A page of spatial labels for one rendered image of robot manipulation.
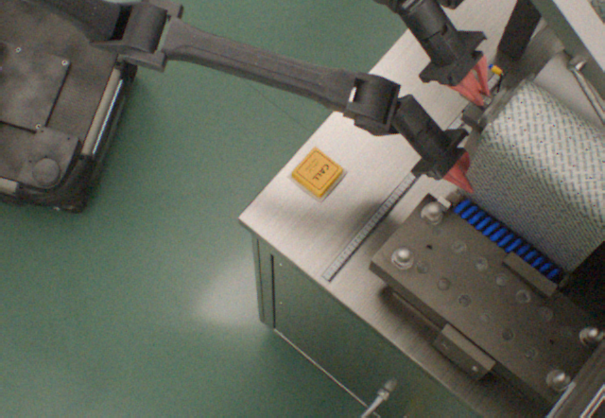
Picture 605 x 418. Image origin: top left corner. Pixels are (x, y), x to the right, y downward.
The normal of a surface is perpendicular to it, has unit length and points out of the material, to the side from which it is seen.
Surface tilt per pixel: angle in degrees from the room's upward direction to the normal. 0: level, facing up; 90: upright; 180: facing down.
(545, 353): 0
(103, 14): 50
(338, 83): 12
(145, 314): 0
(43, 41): 0
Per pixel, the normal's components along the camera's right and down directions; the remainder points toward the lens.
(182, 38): 0.07, -0.15
